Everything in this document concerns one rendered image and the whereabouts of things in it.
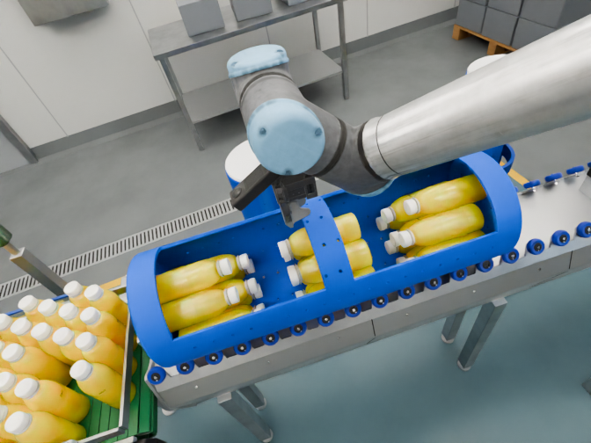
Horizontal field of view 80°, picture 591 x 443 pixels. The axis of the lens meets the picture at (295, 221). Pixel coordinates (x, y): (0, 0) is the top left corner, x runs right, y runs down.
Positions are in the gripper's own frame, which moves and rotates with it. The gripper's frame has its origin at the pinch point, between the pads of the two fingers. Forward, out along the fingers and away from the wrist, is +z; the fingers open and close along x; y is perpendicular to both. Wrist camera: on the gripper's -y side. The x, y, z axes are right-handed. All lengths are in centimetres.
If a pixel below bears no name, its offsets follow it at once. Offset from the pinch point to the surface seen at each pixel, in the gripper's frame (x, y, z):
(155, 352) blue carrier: -13.9, -35.0, 10.8
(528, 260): -12, 61, 31
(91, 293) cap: 11, -54, 14
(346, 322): -11.5, 7.4, 31.2
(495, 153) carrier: 51, 100, 52
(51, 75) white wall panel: 317, -156, 51
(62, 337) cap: 0, -60, 14
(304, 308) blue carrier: -14.2, -2.0, 12.4
